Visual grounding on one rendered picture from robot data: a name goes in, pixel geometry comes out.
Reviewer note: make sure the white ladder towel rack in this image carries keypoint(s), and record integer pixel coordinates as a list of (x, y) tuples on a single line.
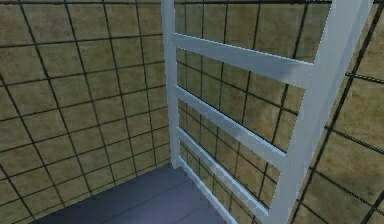
[(316, 100)]

